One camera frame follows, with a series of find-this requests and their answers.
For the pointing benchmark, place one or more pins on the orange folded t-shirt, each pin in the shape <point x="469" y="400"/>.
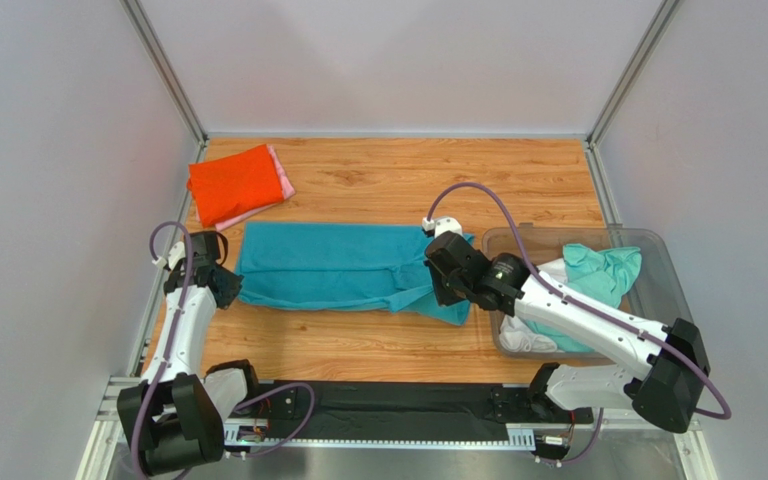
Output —
<point x="235" y="185"/>

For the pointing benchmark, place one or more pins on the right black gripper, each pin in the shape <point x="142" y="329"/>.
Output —
<point x="438" y="274"/>

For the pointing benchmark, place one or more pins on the left aluminium frame post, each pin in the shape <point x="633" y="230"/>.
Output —
<point x="142" y="24"/>

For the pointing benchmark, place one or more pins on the clear plastic bin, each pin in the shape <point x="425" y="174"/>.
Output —
<point x="656" y="294"/>

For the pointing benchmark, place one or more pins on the right aluminium frame post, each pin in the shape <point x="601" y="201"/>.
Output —
<point x="655" y="30"/>

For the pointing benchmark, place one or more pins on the teal blue t-shirt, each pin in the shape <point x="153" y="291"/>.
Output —
<point x="340" y="267"/>

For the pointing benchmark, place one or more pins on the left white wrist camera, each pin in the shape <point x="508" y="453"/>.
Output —
<point x="172" y="258"/>

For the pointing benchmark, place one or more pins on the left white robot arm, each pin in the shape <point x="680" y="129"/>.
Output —
<point x="173" y="419"/>

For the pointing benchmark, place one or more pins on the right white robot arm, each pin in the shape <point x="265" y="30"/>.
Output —
<point x="656" y="370"/>

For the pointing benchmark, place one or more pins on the white t-shirt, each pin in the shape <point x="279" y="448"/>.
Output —
<point x="524" y="336"/>

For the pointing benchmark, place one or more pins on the mint green t-shirt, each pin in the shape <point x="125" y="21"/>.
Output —
<point x="605" y="275"/>

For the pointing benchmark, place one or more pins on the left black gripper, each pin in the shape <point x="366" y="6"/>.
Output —
<point x="233" y="288"/>

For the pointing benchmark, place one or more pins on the pink folded t-shirt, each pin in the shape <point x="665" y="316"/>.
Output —
<point x="288" y="191"/>

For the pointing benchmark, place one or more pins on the aluminium frame post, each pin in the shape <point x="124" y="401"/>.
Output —
<point x="655" y="30"/>
<point x="142" y="24"/>

